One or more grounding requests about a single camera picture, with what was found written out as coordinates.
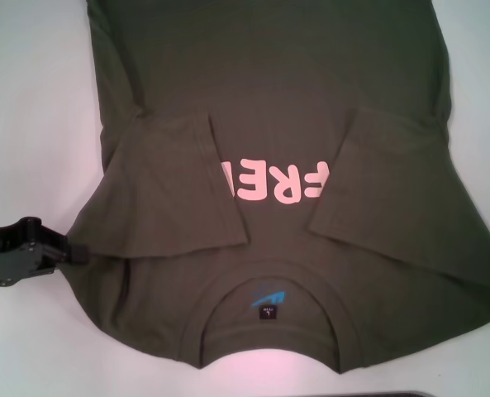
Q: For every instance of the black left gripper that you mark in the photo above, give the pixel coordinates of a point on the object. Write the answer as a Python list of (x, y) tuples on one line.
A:
[(13, 252)]

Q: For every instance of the dark green printed T-shirt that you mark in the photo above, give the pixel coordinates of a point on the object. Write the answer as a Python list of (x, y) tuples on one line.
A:
[(269, 82)]

